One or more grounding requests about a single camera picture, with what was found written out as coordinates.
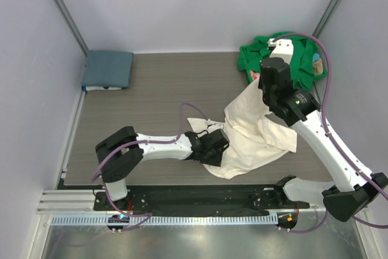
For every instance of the green plastic bin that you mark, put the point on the green plastic bin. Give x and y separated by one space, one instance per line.
319 77

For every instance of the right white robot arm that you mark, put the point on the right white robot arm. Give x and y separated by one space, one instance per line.
353 185

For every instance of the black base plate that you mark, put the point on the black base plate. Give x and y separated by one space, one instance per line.
229 200

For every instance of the left aluminium frame post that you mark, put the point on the left aluminium frame post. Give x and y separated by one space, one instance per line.
71 25

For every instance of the slotted cable duct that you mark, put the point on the slotted cable duct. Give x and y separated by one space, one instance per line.
119 219

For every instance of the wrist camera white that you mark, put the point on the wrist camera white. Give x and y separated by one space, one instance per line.
212 126
282 48

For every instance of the cyan blue t shirt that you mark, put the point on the cyan blue t shirt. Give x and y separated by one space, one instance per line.
316 57

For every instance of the aluminium frame post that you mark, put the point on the aluminium frame post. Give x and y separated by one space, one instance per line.
71 25
330 8

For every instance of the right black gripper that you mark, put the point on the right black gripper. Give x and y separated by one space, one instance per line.
260 85

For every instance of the green t shirt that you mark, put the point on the green t shirt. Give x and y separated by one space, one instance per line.
303 59

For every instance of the right aluminium frame post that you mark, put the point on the right aluminium frame post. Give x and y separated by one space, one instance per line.
330 8

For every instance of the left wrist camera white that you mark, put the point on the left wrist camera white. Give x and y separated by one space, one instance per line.
212 126

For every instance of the cream white t shirt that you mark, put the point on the cream white t shirt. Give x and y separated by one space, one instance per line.
255 141

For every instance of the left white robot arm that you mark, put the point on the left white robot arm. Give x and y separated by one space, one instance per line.
121 152

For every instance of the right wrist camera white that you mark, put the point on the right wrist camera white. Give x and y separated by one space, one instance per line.
282 48

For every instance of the pink t shirt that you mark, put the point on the pink t shirt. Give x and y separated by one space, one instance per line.
253 75

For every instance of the folded blue t shirt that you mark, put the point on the folded blue t shirt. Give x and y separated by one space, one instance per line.
107 70

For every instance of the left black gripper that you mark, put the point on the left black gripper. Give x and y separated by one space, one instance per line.
216 161

